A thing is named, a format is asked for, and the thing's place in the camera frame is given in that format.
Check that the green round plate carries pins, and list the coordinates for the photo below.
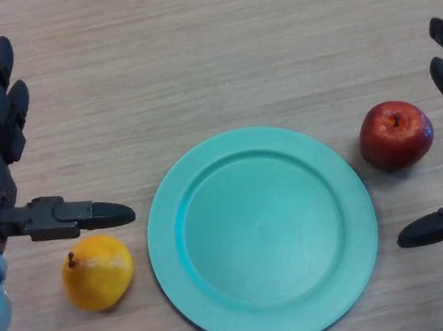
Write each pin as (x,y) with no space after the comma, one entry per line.
(265,249)

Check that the red apple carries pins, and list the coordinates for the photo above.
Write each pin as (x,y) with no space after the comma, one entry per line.
(395,138)

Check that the yellow pear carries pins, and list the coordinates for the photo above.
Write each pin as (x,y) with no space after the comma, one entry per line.
(97,275)

